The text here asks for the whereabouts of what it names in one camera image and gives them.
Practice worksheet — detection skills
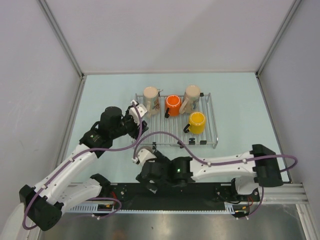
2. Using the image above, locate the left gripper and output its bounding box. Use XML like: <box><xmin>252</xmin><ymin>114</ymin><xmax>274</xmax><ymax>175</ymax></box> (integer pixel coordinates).
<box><xmin>110</xmin><ymin>105</ymin><xmax>148</xmax><ymax>139</ymax></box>

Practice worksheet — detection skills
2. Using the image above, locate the stainless steel cup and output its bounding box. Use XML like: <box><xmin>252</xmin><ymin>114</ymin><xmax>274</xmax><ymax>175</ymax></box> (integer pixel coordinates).
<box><xmin>138</xmin><ymin>146</ymin><xmax>154</xmax><ymax>153</ymax></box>

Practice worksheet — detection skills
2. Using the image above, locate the beige mug coral print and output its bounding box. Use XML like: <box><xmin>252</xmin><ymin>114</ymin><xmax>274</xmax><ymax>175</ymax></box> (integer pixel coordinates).
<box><xmin>143</xmin><ymin>86</ymin><xmax>160</xmax><ymax>118</ymax></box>

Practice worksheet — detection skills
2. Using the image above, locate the orange mug black handle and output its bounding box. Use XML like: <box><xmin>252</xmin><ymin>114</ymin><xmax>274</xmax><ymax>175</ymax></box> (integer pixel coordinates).
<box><xmin>164</xmin><ymin>94</ymin><xmax>182</xmax><ymax>119</ymax></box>

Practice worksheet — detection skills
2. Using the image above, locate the beige mug blue print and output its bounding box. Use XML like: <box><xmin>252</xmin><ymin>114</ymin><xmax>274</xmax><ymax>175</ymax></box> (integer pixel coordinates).
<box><xmin>179</xmin><ymin>85</ymin><xmax>201</xmax><ymax>114</ymax></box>

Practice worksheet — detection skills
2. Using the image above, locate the yellow mug black handle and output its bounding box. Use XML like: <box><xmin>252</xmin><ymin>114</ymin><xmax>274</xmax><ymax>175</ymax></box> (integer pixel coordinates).
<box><xmin>183</xmin><ymin>111</ymin><xmax>206</xmax><ymax>135</ymax></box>

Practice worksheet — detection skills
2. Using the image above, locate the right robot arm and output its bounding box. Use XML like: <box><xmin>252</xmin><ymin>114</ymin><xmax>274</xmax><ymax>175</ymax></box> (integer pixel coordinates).
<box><xmin>133</xmin><ymin>144</ymin><xmax>284</xmax><ymax>201</ymax></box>

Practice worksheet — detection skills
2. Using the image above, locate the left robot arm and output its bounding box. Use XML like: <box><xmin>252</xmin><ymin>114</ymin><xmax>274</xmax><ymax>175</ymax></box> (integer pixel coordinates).
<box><xmin>19</xmin><ymin>100</ymin><xmax>148</xmax><ymax>231</ymax></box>

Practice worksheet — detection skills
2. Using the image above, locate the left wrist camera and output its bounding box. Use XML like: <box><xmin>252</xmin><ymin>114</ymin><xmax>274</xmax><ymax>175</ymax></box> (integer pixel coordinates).
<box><xmin>128</xmin><ymin>99</ymin><xmax>148</xmax><ymax>125</ymax></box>

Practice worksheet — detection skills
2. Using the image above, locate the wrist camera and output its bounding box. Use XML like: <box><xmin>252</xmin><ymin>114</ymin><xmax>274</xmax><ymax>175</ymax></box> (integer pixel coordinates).
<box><xmin>132</xmin><ymin>151</ymin><xmax>156</xmax><ymax>166</ymax></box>
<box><xmin>128</xmin><ymin>99</ymin><xmax>148</xmax><ymax>125</ymax></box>

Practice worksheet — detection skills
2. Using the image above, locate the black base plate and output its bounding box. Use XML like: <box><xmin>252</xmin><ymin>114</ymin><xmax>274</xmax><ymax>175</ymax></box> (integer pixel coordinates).
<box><xmin>105</xmin><ymin>182</ymin><xmax>261</xmax><ymax>210</ymax></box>

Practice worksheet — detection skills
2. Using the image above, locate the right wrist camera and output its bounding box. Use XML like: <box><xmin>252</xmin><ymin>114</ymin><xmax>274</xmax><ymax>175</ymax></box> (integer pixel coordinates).
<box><xmin>132</xmin><ymin>151</ymin><xmax>156</xmax><ymax>166</ymax></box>

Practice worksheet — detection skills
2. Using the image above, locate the slotted cable duct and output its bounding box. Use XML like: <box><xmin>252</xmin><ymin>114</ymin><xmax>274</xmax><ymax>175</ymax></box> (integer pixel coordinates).
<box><xmin>66</xmin><ymin>201</ymin><xmax>248</xmax><ymax>215</ymax></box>

